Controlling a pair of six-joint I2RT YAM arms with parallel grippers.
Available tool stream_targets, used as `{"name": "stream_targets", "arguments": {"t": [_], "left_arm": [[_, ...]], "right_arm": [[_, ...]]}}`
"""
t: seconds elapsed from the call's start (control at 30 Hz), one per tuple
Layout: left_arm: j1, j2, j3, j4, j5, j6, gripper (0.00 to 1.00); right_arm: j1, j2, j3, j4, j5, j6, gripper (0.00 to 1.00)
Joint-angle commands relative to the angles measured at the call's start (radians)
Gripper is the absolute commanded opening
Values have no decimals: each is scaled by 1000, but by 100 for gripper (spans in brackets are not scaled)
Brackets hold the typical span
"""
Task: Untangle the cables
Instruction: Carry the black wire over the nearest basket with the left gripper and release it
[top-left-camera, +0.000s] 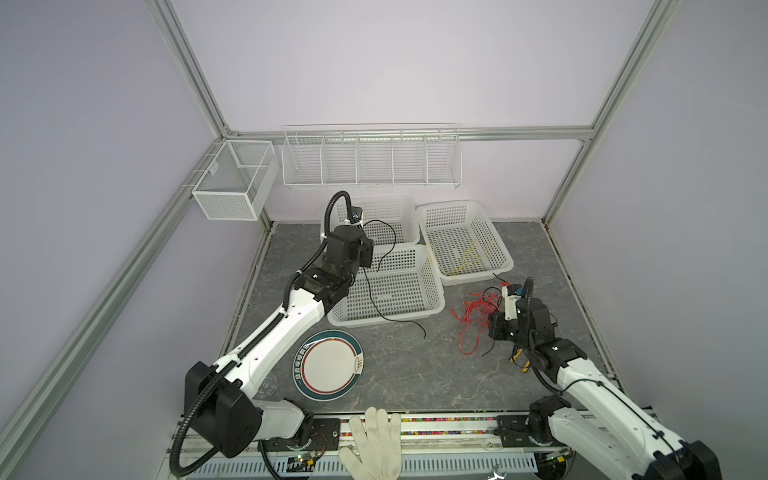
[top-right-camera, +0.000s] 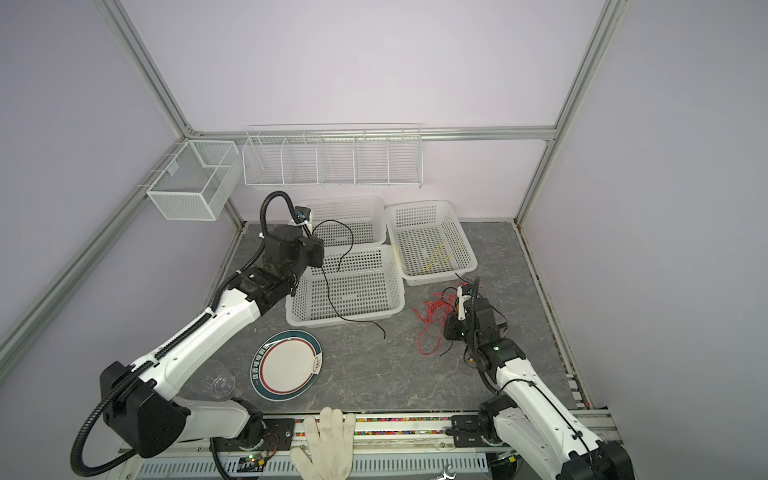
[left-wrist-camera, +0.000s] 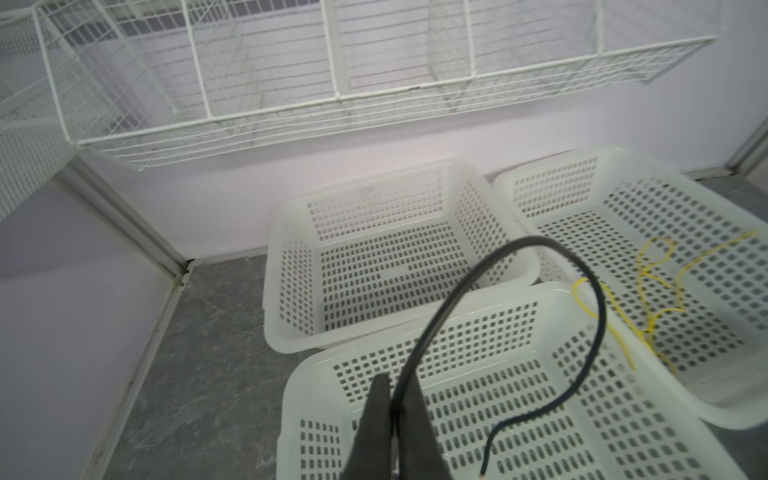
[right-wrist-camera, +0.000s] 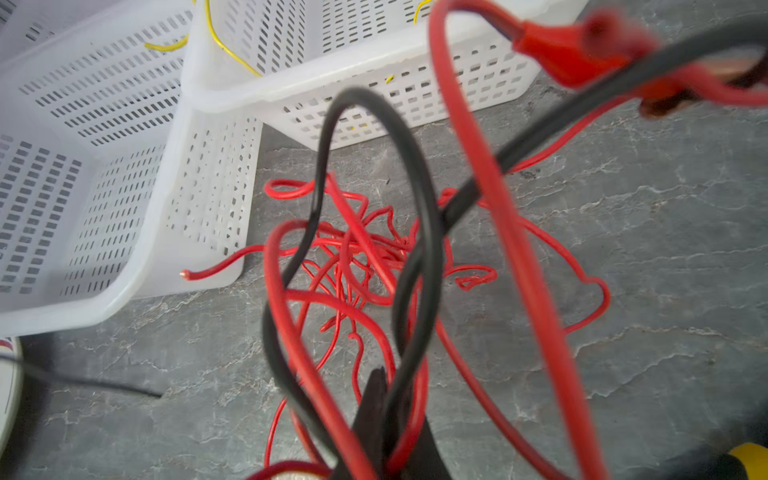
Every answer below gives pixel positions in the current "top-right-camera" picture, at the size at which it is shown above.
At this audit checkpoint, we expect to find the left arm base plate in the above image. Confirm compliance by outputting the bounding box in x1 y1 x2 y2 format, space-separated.
213 417 296 453

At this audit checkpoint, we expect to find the red cable bundle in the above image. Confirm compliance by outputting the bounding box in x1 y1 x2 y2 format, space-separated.
412 290 460 356

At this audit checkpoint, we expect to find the white wire wall shelf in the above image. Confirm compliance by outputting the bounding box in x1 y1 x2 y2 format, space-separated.
241 123 424 188

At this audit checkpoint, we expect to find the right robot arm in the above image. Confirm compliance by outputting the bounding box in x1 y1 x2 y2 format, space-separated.
444 296 635 479

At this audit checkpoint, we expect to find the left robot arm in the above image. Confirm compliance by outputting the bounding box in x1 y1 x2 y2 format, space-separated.
70 225 325 477

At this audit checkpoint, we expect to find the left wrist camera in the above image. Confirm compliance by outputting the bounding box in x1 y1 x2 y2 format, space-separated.
293 206 312 234

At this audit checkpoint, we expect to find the black cable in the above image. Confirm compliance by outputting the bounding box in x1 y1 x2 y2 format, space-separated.
310 218 388 340

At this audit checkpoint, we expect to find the white mesh wall box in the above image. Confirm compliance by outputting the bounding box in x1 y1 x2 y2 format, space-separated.
147 140 243 221

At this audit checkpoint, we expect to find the back left white basket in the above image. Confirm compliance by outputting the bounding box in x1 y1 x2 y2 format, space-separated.
300 196 387 247

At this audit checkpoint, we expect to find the front white plastic basket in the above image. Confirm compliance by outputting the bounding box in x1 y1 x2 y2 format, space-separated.
286 245 405 328

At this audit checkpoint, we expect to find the white plate green rim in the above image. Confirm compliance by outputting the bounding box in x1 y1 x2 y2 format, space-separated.
249 330 323 402

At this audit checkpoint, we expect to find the yellow cable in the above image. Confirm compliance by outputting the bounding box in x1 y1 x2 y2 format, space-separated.
419 238 464 274

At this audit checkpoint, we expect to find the clear glass cup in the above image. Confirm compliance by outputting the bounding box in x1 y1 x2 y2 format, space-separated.
200 360 236 399

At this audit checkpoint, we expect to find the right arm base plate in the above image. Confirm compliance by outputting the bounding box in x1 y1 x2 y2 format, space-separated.
445 412 506 448

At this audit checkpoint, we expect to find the back right white basket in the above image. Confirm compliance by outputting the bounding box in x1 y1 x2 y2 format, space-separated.
384 200 478 286

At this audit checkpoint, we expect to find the white gloved hand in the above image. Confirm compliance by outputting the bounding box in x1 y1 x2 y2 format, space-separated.
290 407 356 480

